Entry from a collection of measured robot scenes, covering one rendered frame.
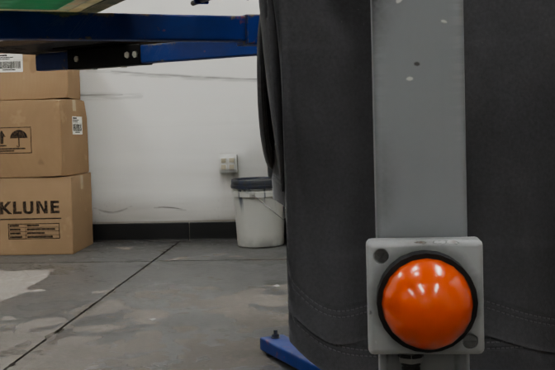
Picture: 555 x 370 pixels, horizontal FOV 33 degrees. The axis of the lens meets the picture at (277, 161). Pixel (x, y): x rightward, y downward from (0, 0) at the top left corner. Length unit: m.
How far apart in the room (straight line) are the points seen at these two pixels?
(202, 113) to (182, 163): 0.31
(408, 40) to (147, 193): 5.10
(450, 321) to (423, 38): 0.12
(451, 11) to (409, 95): 0.04
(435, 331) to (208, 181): 5.05
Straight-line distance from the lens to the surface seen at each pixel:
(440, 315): 0.38
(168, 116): 5.44
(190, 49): 2.40
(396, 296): 0.38
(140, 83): 5.48
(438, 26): 0.41
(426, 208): 0.41
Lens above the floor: 0.73
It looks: 3 degrees down
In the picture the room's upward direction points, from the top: 2 degrees counter-clockwise
